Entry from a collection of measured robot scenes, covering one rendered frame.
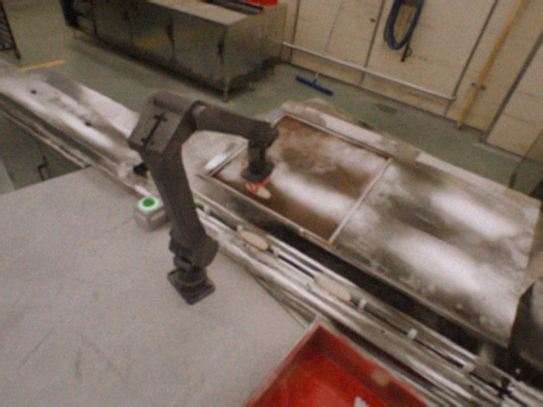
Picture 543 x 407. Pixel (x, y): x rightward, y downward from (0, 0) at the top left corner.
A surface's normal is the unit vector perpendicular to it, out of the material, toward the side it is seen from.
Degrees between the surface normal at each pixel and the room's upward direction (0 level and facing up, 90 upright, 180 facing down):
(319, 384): 0
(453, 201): 10
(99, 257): 0
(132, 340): 0
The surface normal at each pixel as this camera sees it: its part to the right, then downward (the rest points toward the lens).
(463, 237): 0.02, -0.66
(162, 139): -0.15, -0.29
